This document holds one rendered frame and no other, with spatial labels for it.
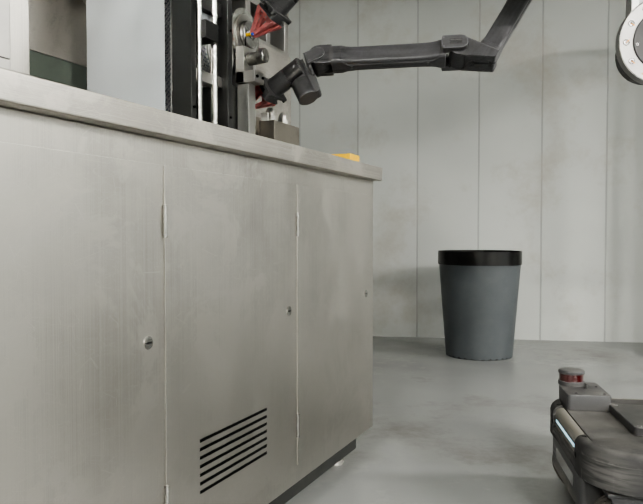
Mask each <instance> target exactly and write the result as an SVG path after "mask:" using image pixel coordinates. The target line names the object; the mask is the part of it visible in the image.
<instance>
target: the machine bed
mask: <svg viewBox="0 0 643 504"><path fill-rule="evenodd" d="M0 106H2V107H7V108H12V109H17V110H22V111H26V112H31V113H36V114H41V115H46V116H51V117H56V118H61V119H66V120H71V121H76V122H81V123H86V124H91V125H96V126H101V127H106V128H111V129H116V130H121V131H126V132H131V133H136V134H141V135H146V136H151V137H156V138H161V139H166V140H170V141H175V142H180V143H185V144H190V145H195V146H200V147H205V148H210V149H215V150H220V151H225V152H230V153H235V154H240V155H245V156H250V157H255V158H260V159H265V160H270V161H275V162H280V163H285V164H290V165H295V166H300V167H305V168H310V169H315V170H319V171H324V172H329V173H334V174H339V175H344V176H349V177H354V178H359V179H364V180H369V181H382V168H381V167H377V166H373V165H369V164H366V163H362V162H358V161H354V160H350V159H347V158H343V157H339V156H335V155H331V154H328V153H324V152H320V151H316V150H312V149H309V148H305V147H301V146H297V145H293V144H290V143H286V142H282V141H278V140H274V139H271V138H267V137H263V136H259V135H255V134H252V133H248V132H244V131H240V130H236V129H233V128H229V127H225V126H221V125H217V124H213V123H210V122H206V121H202V120H198V119H194V118H191V117H187V116H183V115H179V114H175V113H172V112H168V111H164V110H160V109H156V108H153V107H149V106H145V105H141V104H137V103H134V102H130V101H126V100H122V99H118V98H115V97H111V96H107V95H103V94H99V93H96V92H92V91H88V90H84V89H80V88H77V87H73V86H69V85H65V84H61V83H58V82H54V81H50V80H46V79H42V78H38V77H35V76H31V75H27V74H23V73H19V72H16V71H12V70H8V69H4V68H0Z"/></svg>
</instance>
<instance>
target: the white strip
mask: <svg viewBox="0 0 643 504"><path fill-rule="evenodd" d="M86 21H87V90H88V91H92V92H96V93H99V94H103V95H107V96H111V97H115V98H118V99H122V100H126V101H130V102H134V103H137V104H141V105H145V106H149V107H153V108H156V109H160V110H164V111H165V12H164V0H86Z"/></svg>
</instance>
